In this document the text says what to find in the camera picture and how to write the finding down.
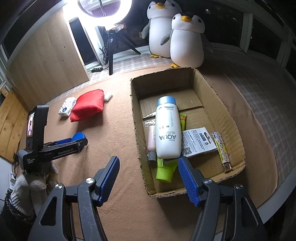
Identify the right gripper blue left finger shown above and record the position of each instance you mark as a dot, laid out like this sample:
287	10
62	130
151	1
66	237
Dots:
105	179

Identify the left gloved hand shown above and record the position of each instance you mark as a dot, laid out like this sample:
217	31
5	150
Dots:
32	190

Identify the wooden board panel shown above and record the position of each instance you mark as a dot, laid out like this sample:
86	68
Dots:
48	64

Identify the small pink white bottle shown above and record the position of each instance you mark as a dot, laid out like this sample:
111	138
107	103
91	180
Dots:
151	144

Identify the green tube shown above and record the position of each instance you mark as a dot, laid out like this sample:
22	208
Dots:
166	169

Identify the black power strip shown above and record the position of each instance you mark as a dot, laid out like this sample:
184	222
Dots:
94	70

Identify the cardboard box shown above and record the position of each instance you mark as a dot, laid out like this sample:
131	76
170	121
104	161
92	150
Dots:
185	129

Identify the large penguin plush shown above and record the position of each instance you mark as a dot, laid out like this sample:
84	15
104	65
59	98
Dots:
160	15

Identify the white dotted tissue pack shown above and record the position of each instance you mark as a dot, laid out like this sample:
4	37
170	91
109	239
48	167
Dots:
67	106

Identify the small penguin plush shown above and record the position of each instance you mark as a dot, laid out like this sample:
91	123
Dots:
187	40

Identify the white lotion bottle blue cap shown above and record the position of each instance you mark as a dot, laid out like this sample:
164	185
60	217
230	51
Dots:
168	128

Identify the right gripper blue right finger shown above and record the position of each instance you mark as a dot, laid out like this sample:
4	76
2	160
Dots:
192	179

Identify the patterned lighter stick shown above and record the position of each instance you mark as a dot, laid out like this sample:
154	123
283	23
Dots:
223	154

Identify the blue round tin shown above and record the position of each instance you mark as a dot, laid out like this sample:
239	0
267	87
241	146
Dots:
77	136

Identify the black tripod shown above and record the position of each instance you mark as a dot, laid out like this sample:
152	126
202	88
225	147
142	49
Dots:
115	40

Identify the small white eraser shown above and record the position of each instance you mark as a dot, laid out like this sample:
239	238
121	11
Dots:
107	97

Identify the red cloth pouch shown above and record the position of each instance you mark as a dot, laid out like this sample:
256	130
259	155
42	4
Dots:
88	105

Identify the pine wood headboard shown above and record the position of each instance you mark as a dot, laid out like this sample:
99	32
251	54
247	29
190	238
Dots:
14	114

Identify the white blue leaflet packet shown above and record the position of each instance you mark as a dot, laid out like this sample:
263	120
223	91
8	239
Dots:
196	141

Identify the ring light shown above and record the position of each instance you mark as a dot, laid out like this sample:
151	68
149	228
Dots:
97	12

